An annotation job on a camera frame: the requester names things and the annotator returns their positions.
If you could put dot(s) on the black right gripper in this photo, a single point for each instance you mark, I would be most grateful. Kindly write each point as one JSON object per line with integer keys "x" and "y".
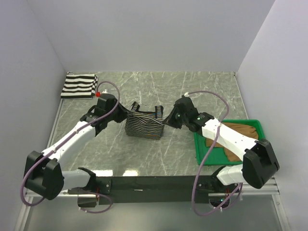
{"x": 170, "y": 119}

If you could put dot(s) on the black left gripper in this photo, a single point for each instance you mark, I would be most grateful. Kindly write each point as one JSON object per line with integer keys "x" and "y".
{"x": 124, "y": 112}

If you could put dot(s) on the wide striped black white tank top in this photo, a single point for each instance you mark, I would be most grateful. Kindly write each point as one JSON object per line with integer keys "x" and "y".
{"x": 79, "y": 86}

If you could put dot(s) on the thin striped black tank top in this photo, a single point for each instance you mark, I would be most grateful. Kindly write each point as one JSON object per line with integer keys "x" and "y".
{"x": 145, "y": 124}

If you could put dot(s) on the tan tank top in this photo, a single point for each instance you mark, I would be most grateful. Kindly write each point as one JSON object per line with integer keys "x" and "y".
{"x": 243, "y": 129}

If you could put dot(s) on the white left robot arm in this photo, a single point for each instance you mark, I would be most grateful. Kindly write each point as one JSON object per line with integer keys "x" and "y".
{"x": 43, "y": 171}

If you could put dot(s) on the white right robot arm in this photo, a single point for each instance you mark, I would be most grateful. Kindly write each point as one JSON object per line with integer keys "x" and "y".
{"x": 259, "y": 162}

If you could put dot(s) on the green plastic bin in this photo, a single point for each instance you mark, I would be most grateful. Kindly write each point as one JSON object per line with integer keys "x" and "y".
{"x": 219, "y": 155}

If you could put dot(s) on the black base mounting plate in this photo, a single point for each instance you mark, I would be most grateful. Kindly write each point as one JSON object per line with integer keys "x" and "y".
{"x": 135, "y": 189}

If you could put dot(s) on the aluminium rail frame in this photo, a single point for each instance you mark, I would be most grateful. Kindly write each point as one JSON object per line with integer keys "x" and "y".
{"x": 112, "y": 152}

